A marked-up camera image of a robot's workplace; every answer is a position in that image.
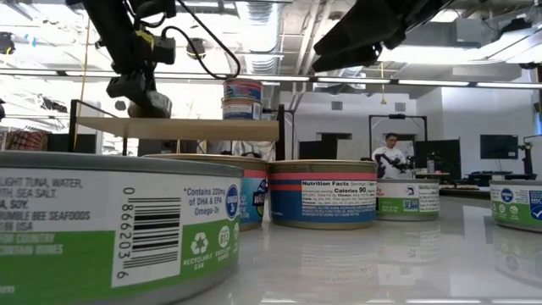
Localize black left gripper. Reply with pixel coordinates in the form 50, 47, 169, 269
82, 0, 158, 103

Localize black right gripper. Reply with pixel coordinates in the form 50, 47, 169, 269
312, 0, 450, 73

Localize black background monitor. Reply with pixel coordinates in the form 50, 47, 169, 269
137, 139, 199, 156

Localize black hanging ceiling device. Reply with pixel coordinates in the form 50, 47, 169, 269
185, 36, 207, 60

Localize black partition panel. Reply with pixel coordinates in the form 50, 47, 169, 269
46, 133, 98, 153
413, 138, 462, 181

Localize black ceiling mounted box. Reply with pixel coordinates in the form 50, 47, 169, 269
0, 31, 17, 56

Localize dark background table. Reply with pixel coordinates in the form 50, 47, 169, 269
463, 170, 539, 187

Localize black equipment stand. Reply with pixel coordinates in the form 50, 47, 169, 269
518, 134, 542, 181

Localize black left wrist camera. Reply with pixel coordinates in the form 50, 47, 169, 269
150, 34, 177, 65

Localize yellow cable tag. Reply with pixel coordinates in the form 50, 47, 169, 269
137, 29, 156, 50

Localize yellow power cord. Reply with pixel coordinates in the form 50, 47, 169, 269
74, 19, 92, 152

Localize wooden shelf black frame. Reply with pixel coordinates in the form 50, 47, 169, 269
67, 98, 287, 162

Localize ribbed silver ceiling duct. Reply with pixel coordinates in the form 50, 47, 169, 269
236, 0, 283, 76

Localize long suspended light rail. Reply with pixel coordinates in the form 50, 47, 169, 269
0, 67, 542, 91

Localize black metal gantry frame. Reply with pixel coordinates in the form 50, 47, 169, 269
368, 113, 429, 143

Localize black camera cable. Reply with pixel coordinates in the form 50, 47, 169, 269
160, 0, 242, 81

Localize patterned orange wall tapestry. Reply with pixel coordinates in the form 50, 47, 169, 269
3, 129, 51, 153

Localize black wall monitor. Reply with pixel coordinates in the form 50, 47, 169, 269
479, 134, 519, 160

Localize black aluminium table frame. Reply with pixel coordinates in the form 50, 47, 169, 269
439, 187, 492, 200

